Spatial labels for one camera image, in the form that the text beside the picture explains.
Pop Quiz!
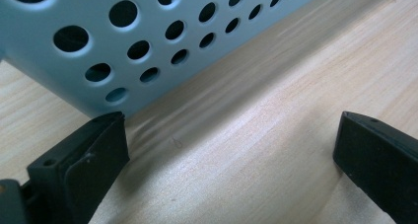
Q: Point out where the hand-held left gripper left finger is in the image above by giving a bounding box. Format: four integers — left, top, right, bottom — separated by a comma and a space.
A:
20, 111, 131, 224

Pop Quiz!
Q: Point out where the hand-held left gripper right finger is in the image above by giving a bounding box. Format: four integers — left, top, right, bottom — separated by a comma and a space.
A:
332, 111, 418, 224

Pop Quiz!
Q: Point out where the grey perforated plastic basket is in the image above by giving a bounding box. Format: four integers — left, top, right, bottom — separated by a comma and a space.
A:
0, 0, 331, 119

